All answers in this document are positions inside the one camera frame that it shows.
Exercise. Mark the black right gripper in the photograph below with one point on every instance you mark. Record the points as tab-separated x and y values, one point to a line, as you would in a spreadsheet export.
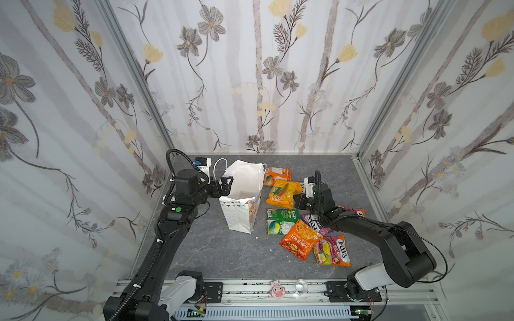
317	192

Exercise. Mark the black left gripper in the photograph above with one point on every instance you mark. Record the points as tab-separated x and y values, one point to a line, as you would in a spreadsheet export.
225	189

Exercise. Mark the white cartoon paper bag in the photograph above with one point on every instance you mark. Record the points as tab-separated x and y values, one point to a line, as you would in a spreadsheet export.
240	207

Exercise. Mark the yellow orange snack bag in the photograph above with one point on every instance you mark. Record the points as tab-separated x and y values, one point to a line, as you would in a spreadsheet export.
282	194

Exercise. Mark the orange corn snack bag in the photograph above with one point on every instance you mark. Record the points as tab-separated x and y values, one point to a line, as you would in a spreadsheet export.
300	240

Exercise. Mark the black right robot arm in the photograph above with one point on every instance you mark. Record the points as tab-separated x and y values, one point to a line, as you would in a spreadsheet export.
406	259

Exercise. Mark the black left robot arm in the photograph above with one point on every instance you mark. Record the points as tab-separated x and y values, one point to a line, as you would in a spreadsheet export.
160	248

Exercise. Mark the purple Fox's berries bag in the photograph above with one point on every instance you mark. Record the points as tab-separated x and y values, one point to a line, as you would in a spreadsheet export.
314	223

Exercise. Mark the red orange Fox's candy bag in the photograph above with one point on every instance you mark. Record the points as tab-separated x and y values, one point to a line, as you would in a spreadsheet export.
359	212

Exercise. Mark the pink yellow Fox's candy bag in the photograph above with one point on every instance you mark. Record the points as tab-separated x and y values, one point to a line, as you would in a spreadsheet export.
332	251

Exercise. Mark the green Fox's tea packet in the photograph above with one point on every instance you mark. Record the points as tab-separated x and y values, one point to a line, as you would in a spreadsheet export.
280	221

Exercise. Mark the small orange snack packet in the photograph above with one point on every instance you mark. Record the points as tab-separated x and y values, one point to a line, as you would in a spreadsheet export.
274	174

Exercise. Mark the clear round suction cup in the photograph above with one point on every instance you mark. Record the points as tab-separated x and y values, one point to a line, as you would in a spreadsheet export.
301	287

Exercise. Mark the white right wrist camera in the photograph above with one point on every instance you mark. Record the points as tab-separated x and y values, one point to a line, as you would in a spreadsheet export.
308	186

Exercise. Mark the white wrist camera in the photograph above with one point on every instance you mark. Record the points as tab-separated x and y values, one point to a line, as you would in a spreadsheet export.
203	164
308	186

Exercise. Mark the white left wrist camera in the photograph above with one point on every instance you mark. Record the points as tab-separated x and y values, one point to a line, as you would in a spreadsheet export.
203	164

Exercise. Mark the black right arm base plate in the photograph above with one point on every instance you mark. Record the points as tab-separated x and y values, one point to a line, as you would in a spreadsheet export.
351	292

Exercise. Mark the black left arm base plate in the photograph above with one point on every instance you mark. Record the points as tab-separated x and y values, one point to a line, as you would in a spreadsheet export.
213	292

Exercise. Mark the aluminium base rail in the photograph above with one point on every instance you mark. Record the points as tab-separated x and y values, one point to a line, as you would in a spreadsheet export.
416	303

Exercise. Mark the white slotted cable duct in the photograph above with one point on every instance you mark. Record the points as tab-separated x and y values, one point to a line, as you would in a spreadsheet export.
268	313

